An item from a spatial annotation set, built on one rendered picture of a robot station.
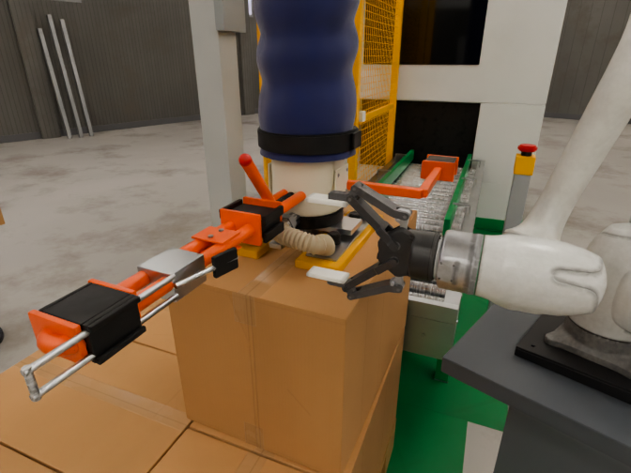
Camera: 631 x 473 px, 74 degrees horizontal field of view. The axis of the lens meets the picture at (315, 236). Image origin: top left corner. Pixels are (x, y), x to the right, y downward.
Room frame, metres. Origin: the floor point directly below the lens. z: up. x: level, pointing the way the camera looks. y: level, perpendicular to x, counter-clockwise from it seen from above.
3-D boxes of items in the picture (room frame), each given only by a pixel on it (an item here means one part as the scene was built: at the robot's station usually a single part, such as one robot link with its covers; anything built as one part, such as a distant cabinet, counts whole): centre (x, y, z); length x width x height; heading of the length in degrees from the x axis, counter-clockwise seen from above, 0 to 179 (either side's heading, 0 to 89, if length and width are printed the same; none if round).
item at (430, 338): (1.28, -0.14, 0.47); 0.70 x 0.03 x 0.15; 67
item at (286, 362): (0.95, 0.01, 0.74); 0.60 x 0.40 x 0.40; 156
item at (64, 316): (0.41, 0.26, 1.07); 0.08 x 0.07 x 0.05; 156
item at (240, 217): (0.73, 0.12, 1.07); 0.10 x 0.08 x 0.06; 66
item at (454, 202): (2.58, -0.97, 0.60); 1.60 x 0.11 x 0.09; 157
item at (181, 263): (0.53, 0.20, 1.07); 0.07 x 0.07 x 0.04; 66
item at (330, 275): (0.64, -0.02, 1.00); 0.07 x 0.03 x 0.01; 66
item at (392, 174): (2.79, -0.48, 0.60); 1.60 x 0.11 x 0.09; 157
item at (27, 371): (0.44, 0.19, 1.07); 0.31 x 0.03 x 0.05; 156
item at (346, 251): (0.92, -0.07, 0.97); 0.34 x 0.10 x 0.05; 156
